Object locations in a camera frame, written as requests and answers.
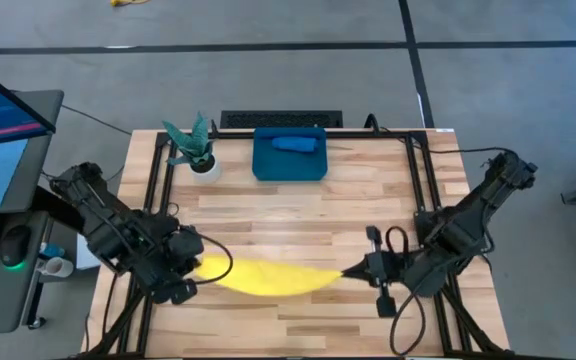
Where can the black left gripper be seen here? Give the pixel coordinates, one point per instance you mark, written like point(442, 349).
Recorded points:
point(163, 265)

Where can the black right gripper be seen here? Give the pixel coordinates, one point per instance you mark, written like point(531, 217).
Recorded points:
point(388, 267)

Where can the yellow microfiber towel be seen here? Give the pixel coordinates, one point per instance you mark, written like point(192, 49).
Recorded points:
point(268, 277)

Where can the blue microfiber towel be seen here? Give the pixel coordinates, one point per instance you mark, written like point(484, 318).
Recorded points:
point(293, 144)

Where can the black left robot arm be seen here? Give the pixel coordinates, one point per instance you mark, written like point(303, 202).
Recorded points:
point(103, 220)

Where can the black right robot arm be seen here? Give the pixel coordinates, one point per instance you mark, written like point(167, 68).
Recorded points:
point(468, 220)

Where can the blue plastic basket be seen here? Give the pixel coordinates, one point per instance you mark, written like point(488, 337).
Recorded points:
point(288, 170)

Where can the white box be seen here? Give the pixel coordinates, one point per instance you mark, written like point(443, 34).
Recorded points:
point(88, 255)

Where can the green plant in white pot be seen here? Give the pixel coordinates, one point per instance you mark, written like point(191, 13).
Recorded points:
point(205, 170)

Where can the white cup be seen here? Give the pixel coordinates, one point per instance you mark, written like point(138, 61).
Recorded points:
point(58, 267)

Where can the teal bottle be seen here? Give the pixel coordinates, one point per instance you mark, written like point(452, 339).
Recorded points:
point(54, 250)

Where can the black computer mouse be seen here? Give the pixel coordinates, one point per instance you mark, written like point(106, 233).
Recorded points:
point(15, 245)

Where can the black keyboard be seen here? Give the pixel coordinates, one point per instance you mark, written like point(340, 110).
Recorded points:
point(278, 120)

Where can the black metal table frame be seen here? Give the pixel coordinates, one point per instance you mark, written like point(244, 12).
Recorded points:
point(238, 134)

